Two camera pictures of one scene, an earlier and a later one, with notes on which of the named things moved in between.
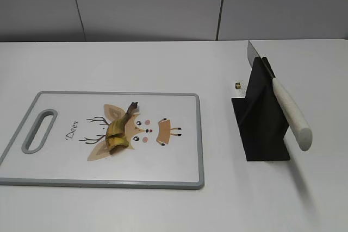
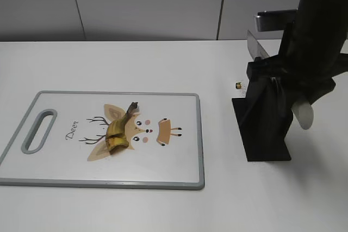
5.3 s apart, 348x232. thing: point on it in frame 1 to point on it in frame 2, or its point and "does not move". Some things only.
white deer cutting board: x=62 y=140 does not move
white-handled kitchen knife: x=299 y=124 to x=303 y=111
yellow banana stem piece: x=116 y=138 does not move
